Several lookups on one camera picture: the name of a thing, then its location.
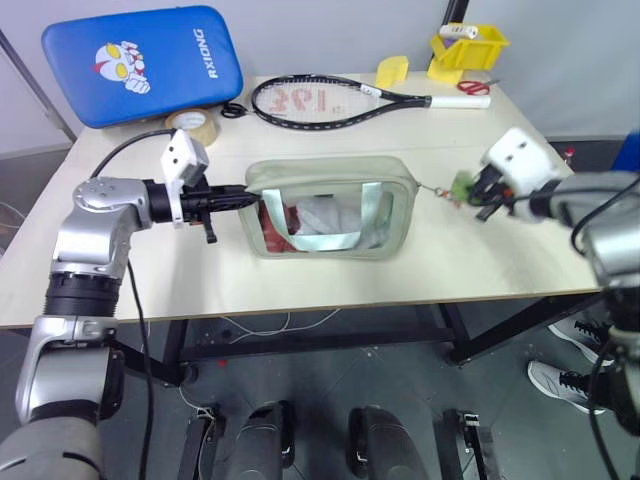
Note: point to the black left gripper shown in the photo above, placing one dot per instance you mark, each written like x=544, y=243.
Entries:
x=196, y=202

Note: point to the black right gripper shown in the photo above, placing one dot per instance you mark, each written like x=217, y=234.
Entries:
x=499, y=194

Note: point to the black flat foot frame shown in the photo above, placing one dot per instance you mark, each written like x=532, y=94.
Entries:
x=197, y=445
x=467, y=445

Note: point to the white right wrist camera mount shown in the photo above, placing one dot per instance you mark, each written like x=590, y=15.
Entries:
x=520, y=165

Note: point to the small yellow plastic piece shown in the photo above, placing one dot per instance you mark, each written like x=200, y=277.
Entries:
x=392, y=70

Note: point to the white device in bin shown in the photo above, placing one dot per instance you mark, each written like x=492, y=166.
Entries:
x=459, y=31

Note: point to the black tennis racket white grip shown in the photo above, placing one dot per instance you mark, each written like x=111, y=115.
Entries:
x=370, y=91

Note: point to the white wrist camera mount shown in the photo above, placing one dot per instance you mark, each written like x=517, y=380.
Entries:
x=181, y=150
x=520, y=165

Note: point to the grey metal slanted bar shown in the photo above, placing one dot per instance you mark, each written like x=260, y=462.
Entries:
x=35, y=85

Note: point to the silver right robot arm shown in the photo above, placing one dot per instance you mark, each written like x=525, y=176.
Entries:
x=612, y=235

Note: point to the transparent grey zipper pouch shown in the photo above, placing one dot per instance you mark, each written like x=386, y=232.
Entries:
x=325, y=170

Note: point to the dark rounded robot leg shape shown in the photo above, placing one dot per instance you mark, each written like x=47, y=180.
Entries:
x=267, y=440
x=380, y=445

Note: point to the red item inside pouch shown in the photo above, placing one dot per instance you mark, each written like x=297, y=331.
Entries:
x=275, y=225

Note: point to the clear packing tape roll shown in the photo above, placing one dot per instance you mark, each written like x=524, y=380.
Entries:
x=192, y=122

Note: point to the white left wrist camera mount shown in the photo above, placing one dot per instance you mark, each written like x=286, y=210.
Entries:
x=181, y=150

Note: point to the white cloth inside pouch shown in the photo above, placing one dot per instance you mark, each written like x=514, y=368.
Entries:
x=332, y=217

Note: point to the white grey sneaker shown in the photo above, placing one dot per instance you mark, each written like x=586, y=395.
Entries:
x=560, y=382
x=580, y=335

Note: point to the blue clothing of bystander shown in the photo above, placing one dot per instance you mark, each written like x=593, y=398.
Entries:
x=629, y=150

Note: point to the black metal table frame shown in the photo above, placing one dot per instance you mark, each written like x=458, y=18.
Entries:
x=320, y=341

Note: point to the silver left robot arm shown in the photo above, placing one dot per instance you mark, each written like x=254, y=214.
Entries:
x=90, y=220

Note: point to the yellow plastic storage bin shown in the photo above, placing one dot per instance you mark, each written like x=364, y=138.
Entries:
x=472, y=52

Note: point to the blue cartoon print pad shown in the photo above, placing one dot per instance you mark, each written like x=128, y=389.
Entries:
x=140, y=65

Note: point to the black upright pole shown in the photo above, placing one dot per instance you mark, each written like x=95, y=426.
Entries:
x=456, y=11

